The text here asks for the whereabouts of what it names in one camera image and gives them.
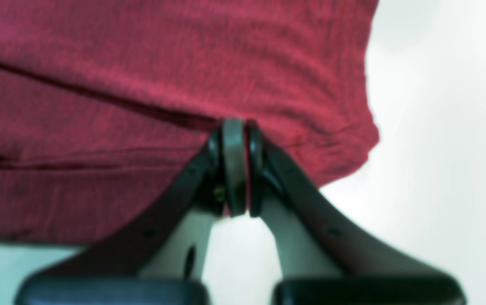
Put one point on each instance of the dark red t-shirt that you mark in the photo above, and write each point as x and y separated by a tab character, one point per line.
102	102

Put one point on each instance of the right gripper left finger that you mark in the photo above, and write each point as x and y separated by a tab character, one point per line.
158	258

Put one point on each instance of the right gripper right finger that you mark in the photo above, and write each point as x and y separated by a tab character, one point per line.
325	258

